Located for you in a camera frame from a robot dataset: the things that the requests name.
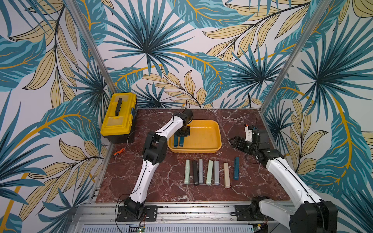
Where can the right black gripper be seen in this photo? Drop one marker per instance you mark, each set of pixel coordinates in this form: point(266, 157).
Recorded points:
point(242, 142)

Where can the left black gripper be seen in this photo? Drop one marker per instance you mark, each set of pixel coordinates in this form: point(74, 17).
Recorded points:
point(185, 134)

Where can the dark teal pruner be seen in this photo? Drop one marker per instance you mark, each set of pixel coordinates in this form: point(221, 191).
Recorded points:
point(181, 141)
point(176, 141)
point(236, 168)

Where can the light green pruner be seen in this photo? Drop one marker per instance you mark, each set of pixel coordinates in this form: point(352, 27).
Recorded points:
point(187, 172)
point(209, 172)

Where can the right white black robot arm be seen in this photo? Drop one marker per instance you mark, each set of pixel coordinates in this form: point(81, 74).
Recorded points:
point(311, 214)

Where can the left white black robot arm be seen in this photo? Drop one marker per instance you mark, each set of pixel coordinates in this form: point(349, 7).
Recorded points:
point(154, 153)

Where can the yellow plastic storage tray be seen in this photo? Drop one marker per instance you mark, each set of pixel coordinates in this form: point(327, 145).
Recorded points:
point(204, 138)

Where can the grey pruner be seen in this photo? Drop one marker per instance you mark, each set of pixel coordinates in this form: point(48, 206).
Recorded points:
point(216, 173)
point(200, 172)

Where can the beige pruner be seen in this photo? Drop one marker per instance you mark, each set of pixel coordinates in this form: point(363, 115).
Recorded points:
point(226, 175)

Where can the grey pruner right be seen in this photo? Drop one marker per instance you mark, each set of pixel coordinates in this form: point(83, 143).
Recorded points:
point(216, 173)

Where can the yellow black toolbox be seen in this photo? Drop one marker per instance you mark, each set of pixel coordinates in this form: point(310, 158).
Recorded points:
point(120, 120)

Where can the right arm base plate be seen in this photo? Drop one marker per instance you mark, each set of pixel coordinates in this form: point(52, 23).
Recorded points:
point(245, 213)

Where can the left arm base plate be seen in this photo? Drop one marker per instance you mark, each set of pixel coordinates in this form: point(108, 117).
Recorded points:
point(149, 214)

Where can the right aluminium corner post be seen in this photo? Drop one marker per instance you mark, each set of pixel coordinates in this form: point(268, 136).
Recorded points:
point(309, 28)

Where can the aluminium corner post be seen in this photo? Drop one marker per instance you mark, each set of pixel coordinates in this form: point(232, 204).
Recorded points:
point(309, 28)
point(83, 27)

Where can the aluminium front rail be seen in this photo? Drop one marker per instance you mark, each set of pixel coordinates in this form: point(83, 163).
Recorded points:
point(170, 217)

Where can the left aluminium corner post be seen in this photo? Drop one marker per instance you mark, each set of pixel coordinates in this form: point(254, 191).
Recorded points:
point(83, 27)

